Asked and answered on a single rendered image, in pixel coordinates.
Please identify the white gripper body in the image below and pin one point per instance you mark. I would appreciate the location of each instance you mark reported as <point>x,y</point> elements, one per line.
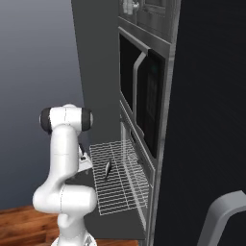
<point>85,163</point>

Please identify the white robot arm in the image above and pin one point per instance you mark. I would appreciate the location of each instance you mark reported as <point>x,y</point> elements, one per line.
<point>61,166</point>

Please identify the dark grey fish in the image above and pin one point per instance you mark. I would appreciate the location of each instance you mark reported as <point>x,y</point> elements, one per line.
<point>108,167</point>

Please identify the dark grey oven door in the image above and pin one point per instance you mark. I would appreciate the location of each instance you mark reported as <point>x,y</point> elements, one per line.
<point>112,224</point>

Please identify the stainless steel microwave oven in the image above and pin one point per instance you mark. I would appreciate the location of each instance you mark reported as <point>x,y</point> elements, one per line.
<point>150,96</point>

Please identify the grey tall appliance cabinet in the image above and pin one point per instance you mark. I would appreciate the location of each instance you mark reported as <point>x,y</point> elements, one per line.
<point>99,70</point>

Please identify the black fridge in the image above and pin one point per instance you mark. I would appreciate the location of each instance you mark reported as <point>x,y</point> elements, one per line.
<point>205,112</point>

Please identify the stainless appliance with white knob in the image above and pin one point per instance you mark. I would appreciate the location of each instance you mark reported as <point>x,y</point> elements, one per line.
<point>150,16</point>

